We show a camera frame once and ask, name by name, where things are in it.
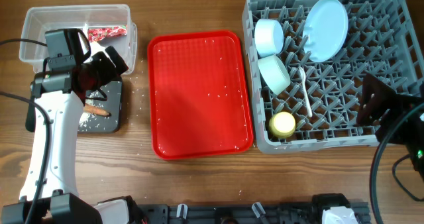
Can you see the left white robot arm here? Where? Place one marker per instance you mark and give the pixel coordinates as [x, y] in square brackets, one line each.
[49, 194]

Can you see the brown carrot piece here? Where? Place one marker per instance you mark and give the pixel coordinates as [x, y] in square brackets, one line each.
[95, 110]

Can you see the red plastic tray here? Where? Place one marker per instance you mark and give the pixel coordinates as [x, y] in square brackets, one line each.
[199, 103]

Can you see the white plastic spoon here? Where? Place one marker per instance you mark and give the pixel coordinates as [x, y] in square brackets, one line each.
[305, 93]

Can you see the green bowl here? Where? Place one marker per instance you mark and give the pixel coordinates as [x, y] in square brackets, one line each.
[274, 73]

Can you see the yellow plastic cup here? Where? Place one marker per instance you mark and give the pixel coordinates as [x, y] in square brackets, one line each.
[282, 125]

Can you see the grey dishwasher rack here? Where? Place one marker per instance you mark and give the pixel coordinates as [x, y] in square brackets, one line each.
[380, 41]

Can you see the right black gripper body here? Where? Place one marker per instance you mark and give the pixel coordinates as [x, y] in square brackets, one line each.
[398, 105]

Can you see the clear plastic bin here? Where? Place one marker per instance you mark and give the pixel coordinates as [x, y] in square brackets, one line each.
[40, 20]

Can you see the red patterned wrapper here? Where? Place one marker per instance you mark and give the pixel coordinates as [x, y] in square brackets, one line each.
[98, 34]

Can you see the black waste tray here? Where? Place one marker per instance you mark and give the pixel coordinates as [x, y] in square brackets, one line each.
[109, 118]

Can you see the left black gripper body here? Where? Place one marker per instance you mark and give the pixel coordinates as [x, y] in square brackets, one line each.
[101, 71]

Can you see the light blue plate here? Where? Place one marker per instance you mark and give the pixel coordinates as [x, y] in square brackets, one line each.
[326, 29]

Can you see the light blue bowl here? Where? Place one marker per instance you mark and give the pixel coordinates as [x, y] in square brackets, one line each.
[269, 37]

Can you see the white rice pile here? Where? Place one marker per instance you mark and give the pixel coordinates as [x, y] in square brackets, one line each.
[86, 116]

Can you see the crumpled white tissue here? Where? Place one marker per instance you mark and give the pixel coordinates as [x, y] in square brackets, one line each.
[95, 46]

